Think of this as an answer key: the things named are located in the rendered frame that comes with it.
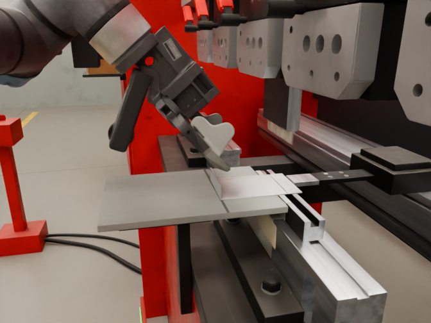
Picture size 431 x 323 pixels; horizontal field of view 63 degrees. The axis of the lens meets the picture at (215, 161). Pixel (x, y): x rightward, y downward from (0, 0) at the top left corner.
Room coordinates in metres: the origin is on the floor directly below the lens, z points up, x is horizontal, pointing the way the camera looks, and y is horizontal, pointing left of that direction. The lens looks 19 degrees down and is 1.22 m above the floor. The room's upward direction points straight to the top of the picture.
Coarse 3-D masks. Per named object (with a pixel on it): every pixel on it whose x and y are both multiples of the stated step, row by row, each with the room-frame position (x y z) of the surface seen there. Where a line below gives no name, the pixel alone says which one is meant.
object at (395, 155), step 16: (352, 160) 0.64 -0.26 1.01; (368, 160) 0.60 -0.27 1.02; (384, 160) 0.57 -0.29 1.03; (400, 160) 0.56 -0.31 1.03; (416, 160) 0.56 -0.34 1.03; (288, 176) 0.57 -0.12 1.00; (304, 176) 0.57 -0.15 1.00; (320, 176) 0.57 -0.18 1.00; (336, 176) 0.57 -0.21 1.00; (352, 176) 0.57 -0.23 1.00; (368, 176) 0.57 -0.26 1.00; (384, 176) 0.55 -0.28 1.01; (400, 176) 0.53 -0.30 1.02; (416, 176) 0.54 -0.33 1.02; (400, 192) 0.53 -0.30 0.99; (416, 192) 0.54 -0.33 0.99
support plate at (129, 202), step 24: (240, 168) 0.62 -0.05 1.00; (120, 192) 0.51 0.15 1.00; (144, 192) 0.51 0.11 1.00; (168, 192) 0.51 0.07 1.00; (192, 192) 0.51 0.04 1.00; (120, 216) 0.43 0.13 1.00; (144, 216) 0.43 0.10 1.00; (168, 216) 0.43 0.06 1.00; (192, 216) 0.43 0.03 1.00; (216, 216) 0.44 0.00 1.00; (240, 216) 0.45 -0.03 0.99
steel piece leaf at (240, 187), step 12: (216, 180) 0.51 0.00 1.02; (228, 180) 0.56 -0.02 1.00; (240, 180) 0.56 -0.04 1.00; (252, 180) 0.56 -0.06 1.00; (264, 180) 0.56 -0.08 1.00; (228, 192) 0.51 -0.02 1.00; (240, 192) 0.51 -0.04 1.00; (252, 192) 0.51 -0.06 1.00; (264, 192) 0.51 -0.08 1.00; (276, 192) 0.51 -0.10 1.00
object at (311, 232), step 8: (296, 200) 0.49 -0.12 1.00; (288, 208) 0.47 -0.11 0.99; (296, 208) 0.45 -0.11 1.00; (304, 208) 0.46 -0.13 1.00; (312, 208) 0.45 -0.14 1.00; (288, 216) 0.46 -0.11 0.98; (296, 216) 0.44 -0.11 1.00; (304, 216) 0.43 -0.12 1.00; (312, 216) 0.44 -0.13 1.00; (320, 216) 0.43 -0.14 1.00; (288, 224) 0.46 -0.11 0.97; (296, 224) 0.44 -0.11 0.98; (304, 224) 0.42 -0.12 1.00; (312, 224) 0.42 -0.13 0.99; (320, 224) 0.42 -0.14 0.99; (296, 232) 0.43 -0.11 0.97; (304, 232) 0.41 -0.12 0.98; (312, 232) 0.42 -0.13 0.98; (320, 232) 0.42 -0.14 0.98; (304, 240) 0.42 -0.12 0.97; (312, 240) 0.42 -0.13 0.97
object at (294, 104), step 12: (264, 84) 0.60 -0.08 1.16; (276, 84) 0.55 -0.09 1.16; (264, 96) 0.60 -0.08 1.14; (276, 96) 0.54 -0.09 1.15; (288, 96) 0.50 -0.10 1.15; (300, 96) 0.51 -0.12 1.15; (264, 108) 0.59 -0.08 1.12; (276, 108) 0.54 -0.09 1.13; (288, 108) 0.50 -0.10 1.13; (300, 108) 0.51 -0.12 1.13; (276, 120) 0.54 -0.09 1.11; (288, 120) 0.50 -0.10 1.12; (276, 132) 0.56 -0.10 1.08; (288, 132) 0.52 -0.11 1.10
